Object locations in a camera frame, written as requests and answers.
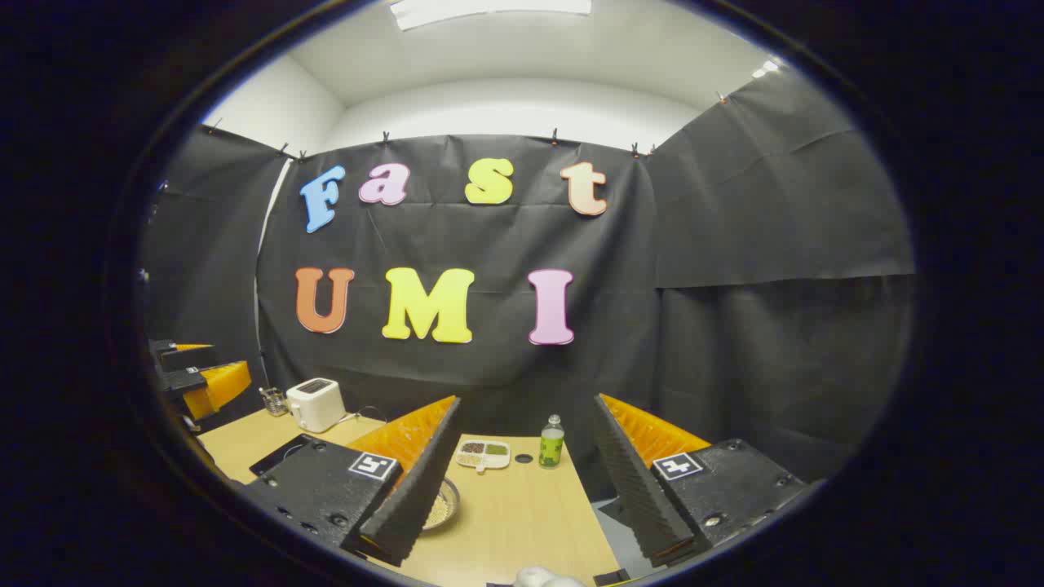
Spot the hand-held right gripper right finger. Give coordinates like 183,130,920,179
592,393,808,569

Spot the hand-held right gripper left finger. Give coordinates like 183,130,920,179
242,395,462,567

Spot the stainless steel pot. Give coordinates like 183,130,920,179
420,479,462,533

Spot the black induction cooktop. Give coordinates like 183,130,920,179
249,434,315,478

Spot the white divided dish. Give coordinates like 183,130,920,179
455,440,511,472

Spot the green label drink bottle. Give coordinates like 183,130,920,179
538,414,566,470

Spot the white toaster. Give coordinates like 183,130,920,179
285,377,347,434

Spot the black backdrop cloth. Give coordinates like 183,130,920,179
139,69,916,502

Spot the large ceiling light panel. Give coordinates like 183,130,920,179
387,0,593,32

